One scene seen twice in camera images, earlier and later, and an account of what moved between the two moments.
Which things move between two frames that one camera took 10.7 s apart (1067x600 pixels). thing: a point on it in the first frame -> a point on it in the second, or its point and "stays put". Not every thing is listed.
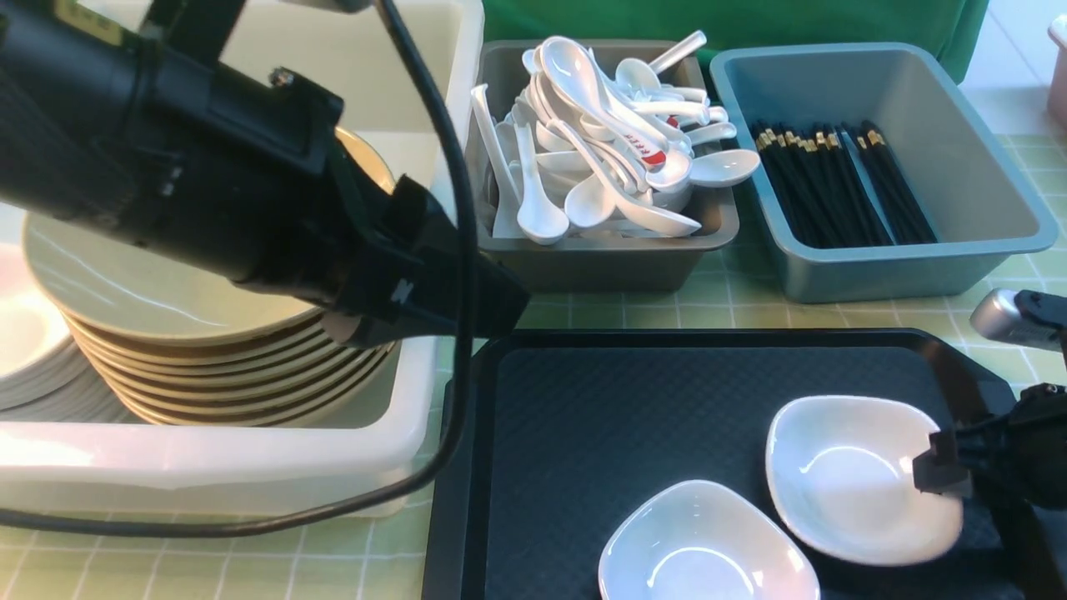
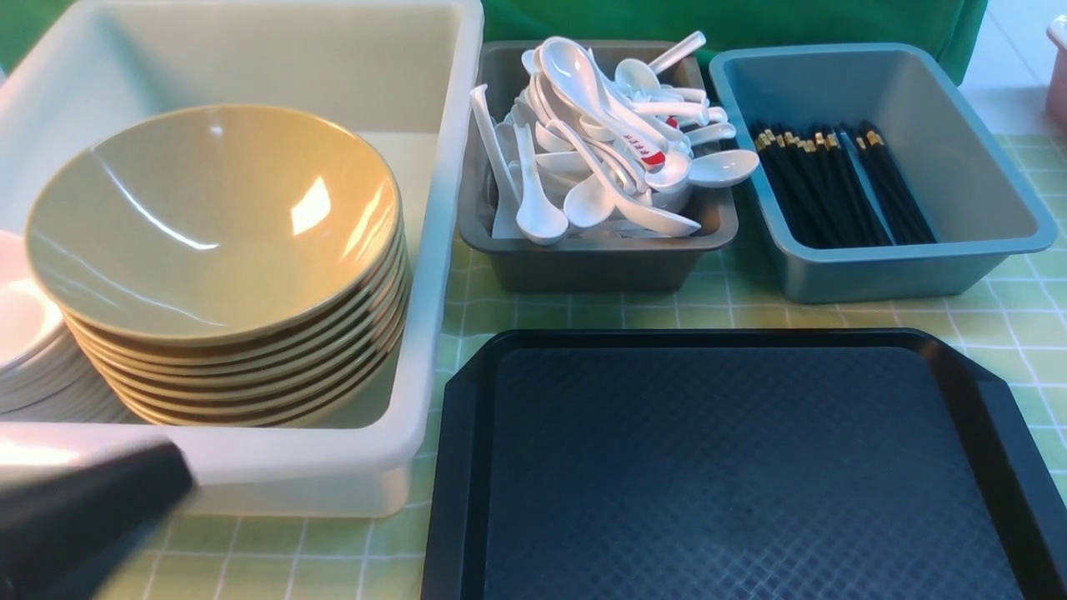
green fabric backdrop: x=944 y=32 stays put
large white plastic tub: x=338 y=54 stays put
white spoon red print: x=651 y=147 stays put
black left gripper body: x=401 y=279 -> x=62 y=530
